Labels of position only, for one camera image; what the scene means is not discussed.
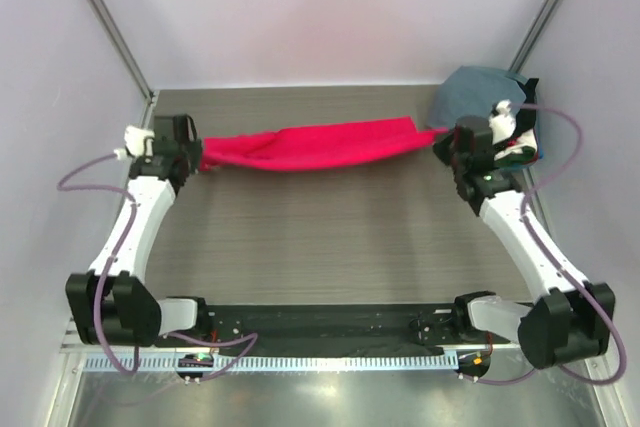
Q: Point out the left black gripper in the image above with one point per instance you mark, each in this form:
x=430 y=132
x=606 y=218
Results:
x=195 y=152

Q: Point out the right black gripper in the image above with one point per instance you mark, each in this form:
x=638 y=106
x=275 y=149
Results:
x=442 y=147

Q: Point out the red t shirt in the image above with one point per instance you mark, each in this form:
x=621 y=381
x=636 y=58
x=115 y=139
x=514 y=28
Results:
x=319 y=147

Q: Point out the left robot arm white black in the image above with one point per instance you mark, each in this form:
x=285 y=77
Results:
x=110 y=302

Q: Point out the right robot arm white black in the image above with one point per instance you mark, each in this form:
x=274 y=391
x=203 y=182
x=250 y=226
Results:
x=568 y=320

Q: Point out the grey blue t shirt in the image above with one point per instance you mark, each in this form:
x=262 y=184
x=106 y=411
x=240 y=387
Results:
x=472 y=90

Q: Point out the white t shirt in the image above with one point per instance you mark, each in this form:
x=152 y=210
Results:
x=525 y=145

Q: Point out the green t shirt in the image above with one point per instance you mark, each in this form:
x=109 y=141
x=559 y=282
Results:
x=527 y=152

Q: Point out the black t shirt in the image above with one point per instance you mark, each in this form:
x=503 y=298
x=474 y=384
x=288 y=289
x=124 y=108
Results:
x=525 y=119

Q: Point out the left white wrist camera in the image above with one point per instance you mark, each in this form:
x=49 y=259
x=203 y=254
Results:
x=138 y=142

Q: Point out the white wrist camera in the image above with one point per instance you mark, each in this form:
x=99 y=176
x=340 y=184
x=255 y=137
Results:
x=502 y=122
x=138 y=142

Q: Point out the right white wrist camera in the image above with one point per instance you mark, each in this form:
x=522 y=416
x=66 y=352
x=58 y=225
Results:
x=502 y=122

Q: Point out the right aluminium frame post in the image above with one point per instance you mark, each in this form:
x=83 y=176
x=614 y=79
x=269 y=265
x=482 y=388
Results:
x=539 y=24

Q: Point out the aluminium frame post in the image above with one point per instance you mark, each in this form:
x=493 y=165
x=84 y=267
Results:
x=109 y=25
x=539 y=24

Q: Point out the left aluminium frame post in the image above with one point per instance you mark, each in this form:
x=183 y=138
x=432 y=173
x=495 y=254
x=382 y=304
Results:
x=109 y=25

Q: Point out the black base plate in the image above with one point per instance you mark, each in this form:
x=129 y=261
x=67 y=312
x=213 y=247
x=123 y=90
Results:
x=338 y=331

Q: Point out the white slotted cable duct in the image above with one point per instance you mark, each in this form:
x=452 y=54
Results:
x=200 y=363

